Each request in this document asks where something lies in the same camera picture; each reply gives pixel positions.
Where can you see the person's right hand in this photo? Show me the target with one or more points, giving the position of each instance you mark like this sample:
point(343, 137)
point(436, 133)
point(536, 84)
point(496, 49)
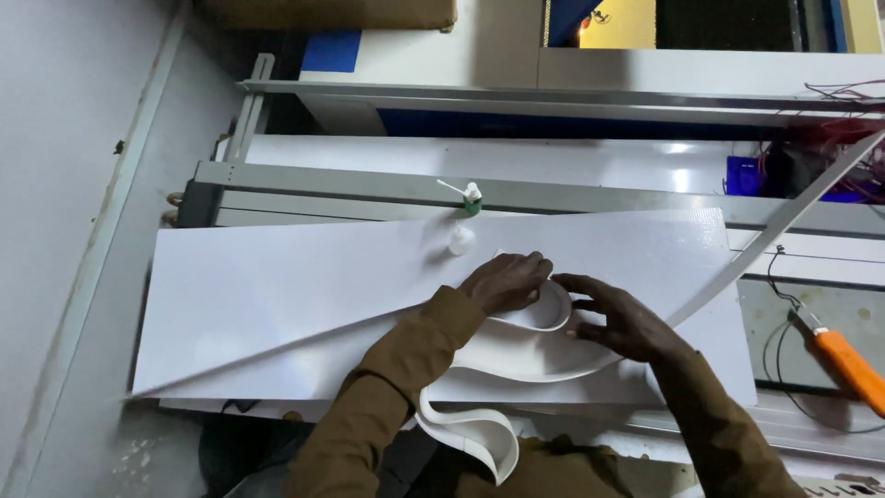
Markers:
point(629, 325)

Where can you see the person's left hand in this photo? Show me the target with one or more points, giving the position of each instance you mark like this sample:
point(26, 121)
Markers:
point(501, 285)

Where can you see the person's left fingers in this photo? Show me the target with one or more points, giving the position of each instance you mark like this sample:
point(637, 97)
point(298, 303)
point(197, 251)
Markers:
point(536, 275)

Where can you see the white curved plastic strip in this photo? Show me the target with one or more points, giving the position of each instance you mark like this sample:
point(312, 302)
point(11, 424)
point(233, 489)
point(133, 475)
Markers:
point(529, 349)

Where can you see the small white bottle cap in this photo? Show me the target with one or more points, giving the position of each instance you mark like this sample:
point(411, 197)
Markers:
point(461, 241)

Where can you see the glue bottle with green collar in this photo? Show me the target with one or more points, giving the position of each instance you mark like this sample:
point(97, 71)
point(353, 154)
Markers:
point(471, 199)

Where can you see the white plastic sheet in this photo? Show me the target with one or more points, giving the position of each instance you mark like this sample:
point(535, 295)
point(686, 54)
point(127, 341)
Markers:
point(705, 346)
point(276, 290)

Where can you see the silver metal crossbar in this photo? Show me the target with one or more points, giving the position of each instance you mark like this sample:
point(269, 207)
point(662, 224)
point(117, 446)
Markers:
point(484, 92)

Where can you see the blue plastic box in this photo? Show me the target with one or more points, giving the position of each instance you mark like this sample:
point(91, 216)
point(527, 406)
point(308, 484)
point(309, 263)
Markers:
point(741, 176)

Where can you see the long grey flat strip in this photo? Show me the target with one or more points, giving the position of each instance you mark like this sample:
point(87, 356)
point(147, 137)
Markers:
point(774, 225)

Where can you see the blue sheet piece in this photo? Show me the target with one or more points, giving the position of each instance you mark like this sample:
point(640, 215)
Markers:
point(332, 52)

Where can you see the grey metal plate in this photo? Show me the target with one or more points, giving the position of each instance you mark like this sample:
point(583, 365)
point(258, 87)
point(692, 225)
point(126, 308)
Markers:
point(850, 325)

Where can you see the orange utility knife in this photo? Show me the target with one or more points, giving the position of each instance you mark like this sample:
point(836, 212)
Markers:
point(847, 363)

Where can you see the brown cardboard box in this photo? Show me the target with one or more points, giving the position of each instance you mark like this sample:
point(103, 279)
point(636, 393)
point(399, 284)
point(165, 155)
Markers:
point(325, 14)

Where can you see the grey metal machine rail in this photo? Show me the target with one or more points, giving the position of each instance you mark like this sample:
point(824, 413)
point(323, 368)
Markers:
point(346, 181)

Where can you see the slotted metal bracket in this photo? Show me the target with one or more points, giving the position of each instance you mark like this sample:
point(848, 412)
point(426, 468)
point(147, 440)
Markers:
point(247, 114)

